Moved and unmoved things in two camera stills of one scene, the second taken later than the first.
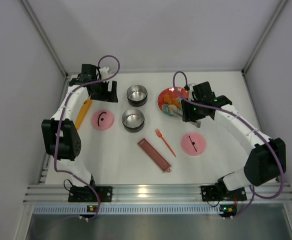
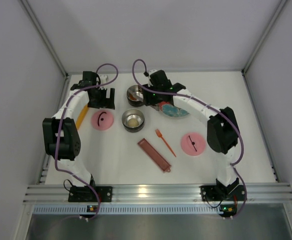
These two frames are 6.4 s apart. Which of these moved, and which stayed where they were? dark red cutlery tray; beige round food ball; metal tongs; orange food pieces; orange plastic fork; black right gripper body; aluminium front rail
Moved: orange food pieces; metal tongs; black right gripper body; beige round food ball
Stayed: aluminium front rail; orange plastic fork; dark red cutlery tray
